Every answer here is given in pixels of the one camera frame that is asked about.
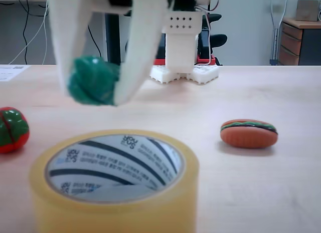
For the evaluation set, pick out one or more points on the yellow tape roll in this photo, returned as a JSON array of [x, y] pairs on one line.
[[113, 218]]

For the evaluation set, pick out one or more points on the white printed paper sheet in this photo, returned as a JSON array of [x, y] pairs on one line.
[[10, 71]]

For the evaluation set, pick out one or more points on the wooden drawer cabinet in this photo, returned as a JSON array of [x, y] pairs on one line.
[[291, 42]]

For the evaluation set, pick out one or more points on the grey metal crutch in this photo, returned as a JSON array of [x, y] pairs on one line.
[[276, 37]]

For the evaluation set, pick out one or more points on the toy hamburger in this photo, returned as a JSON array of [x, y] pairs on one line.
[[247, 137]]

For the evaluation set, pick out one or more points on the red green toy tomato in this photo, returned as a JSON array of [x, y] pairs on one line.
[[13, 132]]

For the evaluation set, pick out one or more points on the black monitor stand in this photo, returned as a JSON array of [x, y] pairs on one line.
[[113, 37]]

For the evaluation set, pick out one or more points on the black office chair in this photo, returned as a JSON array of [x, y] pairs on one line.
[[218, 40]]

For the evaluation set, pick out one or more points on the green toy cucumber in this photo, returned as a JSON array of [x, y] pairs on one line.
[[92, 80]]

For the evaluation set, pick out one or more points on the brown cardboard box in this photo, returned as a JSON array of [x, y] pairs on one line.
[[307, 10]]

